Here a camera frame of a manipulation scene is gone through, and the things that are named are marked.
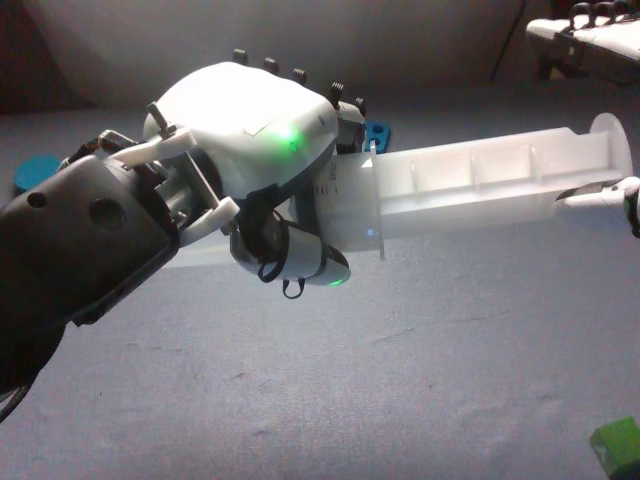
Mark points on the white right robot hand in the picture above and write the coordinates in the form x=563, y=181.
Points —
x=600, y=45

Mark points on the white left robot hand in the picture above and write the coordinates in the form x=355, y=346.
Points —
x=240, y=115

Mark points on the large clear plastic syringe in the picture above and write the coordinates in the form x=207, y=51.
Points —
x=475, y=190

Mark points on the blue square four-hole block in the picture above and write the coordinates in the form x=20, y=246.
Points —
x=379, y=134

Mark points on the blue round disc block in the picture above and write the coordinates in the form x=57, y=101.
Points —
x=35, y=170

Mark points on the grey table cloth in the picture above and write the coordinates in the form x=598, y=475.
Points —
x=350, y=375

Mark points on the green block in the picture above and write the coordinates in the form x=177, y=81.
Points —
x=617, y=450

